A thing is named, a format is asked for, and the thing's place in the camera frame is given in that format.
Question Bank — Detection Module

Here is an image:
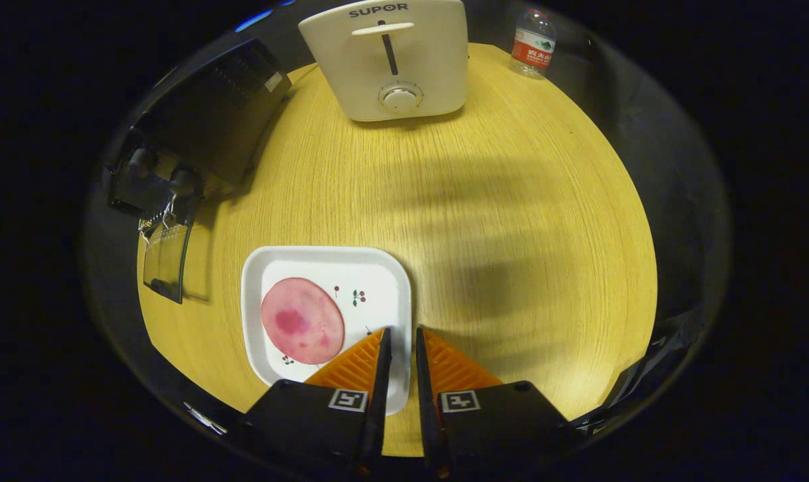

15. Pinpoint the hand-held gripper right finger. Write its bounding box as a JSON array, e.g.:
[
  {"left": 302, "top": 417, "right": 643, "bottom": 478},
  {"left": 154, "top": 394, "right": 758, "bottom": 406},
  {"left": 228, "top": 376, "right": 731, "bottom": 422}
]
[{"left": 414, "top": 327, "right": 582, "bottom": 479}]

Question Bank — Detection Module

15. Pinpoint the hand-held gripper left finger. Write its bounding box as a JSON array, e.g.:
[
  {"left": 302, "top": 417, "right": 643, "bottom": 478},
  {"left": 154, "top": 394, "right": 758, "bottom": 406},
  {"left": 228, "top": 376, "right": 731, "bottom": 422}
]
[{"left": 244, "top": 327, "right": 393, "bottom": 479}]

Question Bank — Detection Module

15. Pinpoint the pink ham slice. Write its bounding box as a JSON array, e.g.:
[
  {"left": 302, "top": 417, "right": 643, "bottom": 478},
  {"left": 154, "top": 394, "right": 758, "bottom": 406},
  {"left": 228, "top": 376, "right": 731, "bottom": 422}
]
[{"left": 261, "top": 277, "right": 346, "bottom": 366}]

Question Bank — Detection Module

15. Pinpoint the white square plate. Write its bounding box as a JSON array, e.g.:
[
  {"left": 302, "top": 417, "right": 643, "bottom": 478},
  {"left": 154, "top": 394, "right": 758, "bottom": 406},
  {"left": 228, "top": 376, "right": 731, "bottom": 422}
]
[{"left": 241, "top": 246, "right": 413, "bottom": 416}]

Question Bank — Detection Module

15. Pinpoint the black toaster oven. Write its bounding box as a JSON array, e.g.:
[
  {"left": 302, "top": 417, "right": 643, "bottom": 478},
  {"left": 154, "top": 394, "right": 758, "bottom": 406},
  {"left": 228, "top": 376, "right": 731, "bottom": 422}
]
[{"left": 106, "top": 37, "right": 292, "bottom": 305}]

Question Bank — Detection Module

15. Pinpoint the white pop-up toaster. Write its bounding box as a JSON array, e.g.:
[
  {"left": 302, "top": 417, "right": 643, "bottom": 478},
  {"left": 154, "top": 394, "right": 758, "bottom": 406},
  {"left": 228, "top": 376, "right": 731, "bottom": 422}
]
[{"left": 298, "top": 0, "right": 470, "bottom": 123}]

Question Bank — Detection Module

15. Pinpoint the red label water bottle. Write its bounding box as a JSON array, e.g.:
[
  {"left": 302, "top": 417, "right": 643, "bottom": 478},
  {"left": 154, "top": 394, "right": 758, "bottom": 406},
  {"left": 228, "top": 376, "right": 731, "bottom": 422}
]
[{"left": 509, "top": 8, "right": 557, "bottom": 80}]

